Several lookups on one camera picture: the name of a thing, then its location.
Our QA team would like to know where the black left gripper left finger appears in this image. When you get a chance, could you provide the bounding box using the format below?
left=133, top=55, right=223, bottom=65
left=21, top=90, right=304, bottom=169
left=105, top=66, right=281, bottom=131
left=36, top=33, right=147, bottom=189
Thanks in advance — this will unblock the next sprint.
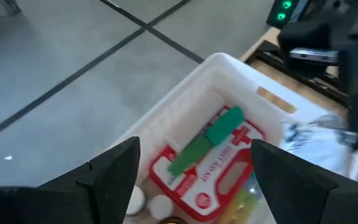
left=0, top=136, right=141, bottom=224

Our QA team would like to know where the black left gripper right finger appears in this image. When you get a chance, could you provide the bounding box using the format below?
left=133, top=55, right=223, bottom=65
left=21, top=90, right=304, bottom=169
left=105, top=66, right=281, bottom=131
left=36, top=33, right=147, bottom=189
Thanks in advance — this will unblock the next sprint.
left=250, top=139, right=358, bottom=224

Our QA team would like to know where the clear vitamin bottle white cap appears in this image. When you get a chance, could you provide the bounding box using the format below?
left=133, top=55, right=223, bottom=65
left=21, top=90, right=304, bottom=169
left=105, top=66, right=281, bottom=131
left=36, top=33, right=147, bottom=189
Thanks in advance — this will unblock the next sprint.
left=126, top=185, right=149, bottom=217

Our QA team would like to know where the white wet wipes pack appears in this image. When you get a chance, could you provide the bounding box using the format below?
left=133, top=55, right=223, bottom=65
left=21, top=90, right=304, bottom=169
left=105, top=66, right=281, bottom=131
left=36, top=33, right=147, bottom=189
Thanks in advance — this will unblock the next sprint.
left=280, top=113, right=358, bottom=182

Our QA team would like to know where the small white pill bottle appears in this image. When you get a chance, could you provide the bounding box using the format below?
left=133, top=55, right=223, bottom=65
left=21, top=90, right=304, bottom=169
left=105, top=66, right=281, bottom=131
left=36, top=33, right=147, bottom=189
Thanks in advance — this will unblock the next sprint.
left=149, top=194, right=175, bottom=221

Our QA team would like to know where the rainbow weekly pill organizer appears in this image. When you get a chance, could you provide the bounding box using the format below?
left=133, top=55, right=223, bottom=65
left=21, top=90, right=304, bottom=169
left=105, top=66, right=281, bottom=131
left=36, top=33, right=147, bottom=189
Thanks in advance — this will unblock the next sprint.
left=219, top=174, right=267, bottom=224

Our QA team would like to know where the red first aid kit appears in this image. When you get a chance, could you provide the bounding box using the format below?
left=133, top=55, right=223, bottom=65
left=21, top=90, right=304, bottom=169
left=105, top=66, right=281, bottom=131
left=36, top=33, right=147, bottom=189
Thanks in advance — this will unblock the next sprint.
left=149, top=105, right=265, bottom=222

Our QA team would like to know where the white perforated plastic basket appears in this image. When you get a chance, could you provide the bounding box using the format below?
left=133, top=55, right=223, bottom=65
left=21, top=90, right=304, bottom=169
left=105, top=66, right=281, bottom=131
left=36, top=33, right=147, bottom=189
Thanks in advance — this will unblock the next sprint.
left=110, top=52, right=358, bottom=224

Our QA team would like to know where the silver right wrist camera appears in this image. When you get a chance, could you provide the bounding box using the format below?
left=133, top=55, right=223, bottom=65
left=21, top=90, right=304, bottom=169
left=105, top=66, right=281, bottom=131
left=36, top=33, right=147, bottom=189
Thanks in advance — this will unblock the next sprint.
left=277, top=23, right=341, bottom=75

